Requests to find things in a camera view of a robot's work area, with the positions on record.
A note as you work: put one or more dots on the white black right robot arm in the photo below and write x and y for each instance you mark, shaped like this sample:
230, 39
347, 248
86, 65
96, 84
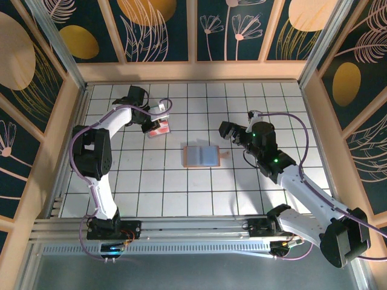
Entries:
311, 190

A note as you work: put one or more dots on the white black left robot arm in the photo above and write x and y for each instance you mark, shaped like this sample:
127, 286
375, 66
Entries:
116, 121

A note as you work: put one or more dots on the clear acrylic card stand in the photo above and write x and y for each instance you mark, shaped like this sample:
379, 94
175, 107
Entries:
160, 138

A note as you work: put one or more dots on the control board green light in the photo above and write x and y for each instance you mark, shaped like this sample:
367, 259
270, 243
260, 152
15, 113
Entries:
113, 249

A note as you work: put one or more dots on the grey metal sheet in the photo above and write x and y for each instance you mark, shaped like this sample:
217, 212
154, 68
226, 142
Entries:
193, 275

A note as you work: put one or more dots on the aluminium side rail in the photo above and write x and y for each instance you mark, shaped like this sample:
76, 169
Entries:
60, 193
319, 136

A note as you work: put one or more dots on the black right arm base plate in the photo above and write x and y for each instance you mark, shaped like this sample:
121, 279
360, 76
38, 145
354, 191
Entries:
255, 231

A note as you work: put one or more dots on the aluminium corner post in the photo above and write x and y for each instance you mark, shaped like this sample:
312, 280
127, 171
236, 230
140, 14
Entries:
326, 39
55, 39

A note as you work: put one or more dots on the aluminium front rail frame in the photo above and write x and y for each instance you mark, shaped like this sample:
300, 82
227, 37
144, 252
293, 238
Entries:
193, 225

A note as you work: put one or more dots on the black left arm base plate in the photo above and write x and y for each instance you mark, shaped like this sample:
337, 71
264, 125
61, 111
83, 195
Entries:
134, 226

